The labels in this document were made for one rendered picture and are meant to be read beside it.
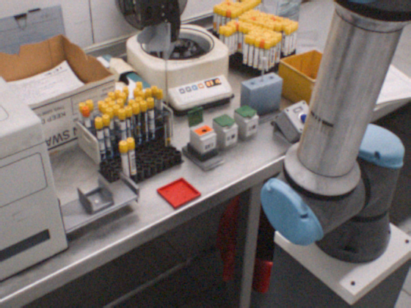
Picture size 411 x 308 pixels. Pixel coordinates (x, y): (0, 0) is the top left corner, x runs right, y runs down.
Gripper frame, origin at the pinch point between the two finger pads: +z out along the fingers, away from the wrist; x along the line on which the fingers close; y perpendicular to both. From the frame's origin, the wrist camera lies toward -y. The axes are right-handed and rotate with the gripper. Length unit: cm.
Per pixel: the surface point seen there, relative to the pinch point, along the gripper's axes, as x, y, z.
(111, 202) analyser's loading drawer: 11.2, 21.6, 21.0
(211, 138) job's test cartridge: 8.1, -5.8, 19.8
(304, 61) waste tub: -4, -49, 19
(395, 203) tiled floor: -1, -125, 114
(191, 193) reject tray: 14.4, 4.5, 26.0
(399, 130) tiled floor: -34, -177, 114
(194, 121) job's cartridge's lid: 3.2, -4.9, 17.3
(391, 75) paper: 10, -73, 25
